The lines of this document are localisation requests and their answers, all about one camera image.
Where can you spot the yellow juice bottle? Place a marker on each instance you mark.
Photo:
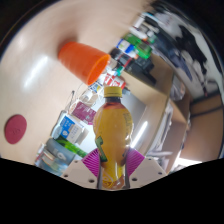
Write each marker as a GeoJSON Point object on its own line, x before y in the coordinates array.
{"type": "Point", "coordinates": [113, 133]}

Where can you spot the blue-labelled white jar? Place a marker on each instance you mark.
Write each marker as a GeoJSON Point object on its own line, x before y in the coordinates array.
{"type": "Point", "coordinates": [124, 45]}

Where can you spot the black box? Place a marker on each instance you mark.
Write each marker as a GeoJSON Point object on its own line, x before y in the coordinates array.
{"type": "Point", "coordinates": [143, 68]}

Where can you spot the orange plastic cup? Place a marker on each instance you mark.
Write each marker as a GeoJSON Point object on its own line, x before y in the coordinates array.
{"type": "Point", "coordinates": [80, 60]}

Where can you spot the grey shaker bottle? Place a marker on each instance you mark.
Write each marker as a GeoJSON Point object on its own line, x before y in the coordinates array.
{"type": "Point", "coordinates": [58, 151]}

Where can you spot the magenta packet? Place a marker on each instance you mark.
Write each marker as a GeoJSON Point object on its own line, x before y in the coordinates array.
{"type": "Point", "coordinates": [83, 112]}

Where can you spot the hanging clothes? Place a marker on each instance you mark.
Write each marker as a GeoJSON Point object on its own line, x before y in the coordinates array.
{"type": "Point", "coordinates": [190, 43]}

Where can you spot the green plastic jar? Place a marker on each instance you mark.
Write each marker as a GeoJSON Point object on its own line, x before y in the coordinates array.
{"type": "Point", "coordinates": [141, 50]}

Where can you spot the white bar desk lamp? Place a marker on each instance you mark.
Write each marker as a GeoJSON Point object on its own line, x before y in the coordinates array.
{"type": "Point", "coordinates": [140, 133]}

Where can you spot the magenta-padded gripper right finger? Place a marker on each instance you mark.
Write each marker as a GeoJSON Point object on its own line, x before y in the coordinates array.
{"type": "Point", "coordinates": [136, 161]}

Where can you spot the red and white can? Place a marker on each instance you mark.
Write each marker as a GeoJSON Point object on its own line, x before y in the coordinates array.
{"type": "Point", "coordinates": [111, 80]}

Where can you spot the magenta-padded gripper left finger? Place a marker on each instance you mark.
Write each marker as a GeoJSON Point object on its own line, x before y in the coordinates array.
{"type": "Point", "coordinates": [89, 163]}

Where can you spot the white and blue box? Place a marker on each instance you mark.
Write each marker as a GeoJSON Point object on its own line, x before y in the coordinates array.
{"type": "Point", "coordinates": [68, 128]}

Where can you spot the flat round red coaster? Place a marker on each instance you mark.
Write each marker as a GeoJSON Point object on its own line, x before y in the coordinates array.
{"type": "Point", "coordinates": [15, 129]}

